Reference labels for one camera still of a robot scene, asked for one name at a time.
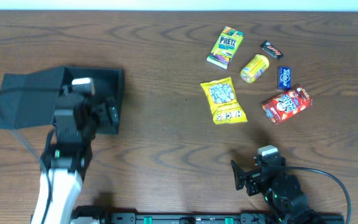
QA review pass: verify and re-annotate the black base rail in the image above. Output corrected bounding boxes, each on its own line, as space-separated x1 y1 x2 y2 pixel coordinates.
70 205 346 224

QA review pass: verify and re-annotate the yellow Hacks candy bag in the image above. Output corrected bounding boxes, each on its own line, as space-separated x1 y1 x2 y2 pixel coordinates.
200 77 248 124

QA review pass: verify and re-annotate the blue Eclipse mint pack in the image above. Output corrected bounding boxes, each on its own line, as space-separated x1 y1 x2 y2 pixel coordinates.
277 66 291 90

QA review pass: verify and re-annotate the green Pretz snack box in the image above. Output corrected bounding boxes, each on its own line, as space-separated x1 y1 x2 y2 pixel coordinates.
206 26 245 69

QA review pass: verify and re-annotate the black Mars chocolate bar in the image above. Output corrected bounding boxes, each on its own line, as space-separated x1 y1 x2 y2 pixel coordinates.
260 40 283 60

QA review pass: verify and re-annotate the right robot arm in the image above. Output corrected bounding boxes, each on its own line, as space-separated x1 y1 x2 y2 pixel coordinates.
231 153 325 224

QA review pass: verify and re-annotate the yellow candy tube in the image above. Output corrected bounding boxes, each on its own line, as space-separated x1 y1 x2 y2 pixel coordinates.
240 54 270 83

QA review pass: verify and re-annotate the black box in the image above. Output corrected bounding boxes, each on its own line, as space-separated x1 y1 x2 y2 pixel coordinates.
0 66 124 134

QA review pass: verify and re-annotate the red Hello Panda box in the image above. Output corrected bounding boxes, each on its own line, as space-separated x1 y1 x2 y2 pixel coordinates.
261 85 313 124

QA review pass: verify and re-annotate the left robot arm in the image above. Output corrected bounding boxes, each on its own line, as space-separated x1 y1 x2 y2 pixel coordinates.
31 90 123 223

